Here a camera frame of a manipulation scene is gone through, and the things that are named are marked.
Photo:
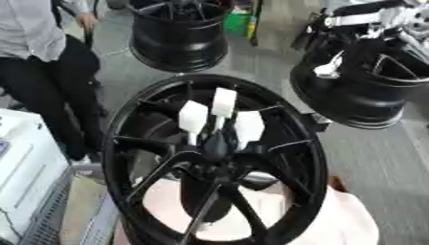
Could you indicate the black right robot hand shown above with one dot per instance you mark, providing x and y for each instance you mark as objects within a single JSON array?
[{"x": 357, "y": 54}]

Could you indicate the person's hand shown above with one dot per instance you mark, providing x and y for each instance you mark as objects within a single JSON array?
[{"x": 87, "y": 19}]

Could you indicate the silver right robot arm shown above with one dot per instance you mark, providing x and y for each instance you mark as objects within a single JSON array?
[{"x": 363, "y": 18}]

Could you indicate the black wheel rim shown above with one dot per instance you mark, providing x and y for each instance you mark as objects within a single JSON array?
[
  {"x": 352, "y": 99},
  {"x": 178, "y": 44}
]

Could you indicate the white pin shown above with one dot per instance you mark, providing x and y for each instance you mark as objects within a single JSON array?
[
  {"x": 193, "y": 117},
  {"x": 250, "y": 126},
  {"x": 224, "y": 102}
]

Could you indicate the white cover under wheel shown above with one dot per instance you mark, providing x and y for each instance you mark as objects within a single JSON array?
[{"x": 346, "y": 220}]

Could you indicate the large black spoked wheel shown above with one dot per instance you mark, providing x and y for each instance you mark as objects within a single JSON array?
[{"x": 217, "y": 159}]

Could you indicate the person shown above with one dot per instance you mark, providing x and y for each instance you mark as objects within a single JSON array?
[{"x": 33, "y": 35}]

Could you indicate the green box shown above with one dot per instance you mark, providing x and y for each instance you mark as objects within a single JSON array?
[{"x": 239, "y": 24}]

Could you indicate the white machine case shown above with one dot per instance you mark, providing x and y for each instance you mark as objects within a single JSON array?
[{"x": 25, "y": 172}]

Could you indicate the grey perforated metal tray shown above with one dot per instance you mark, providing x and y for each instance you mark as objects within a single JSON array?
[{"x": 53, "y": 210}]

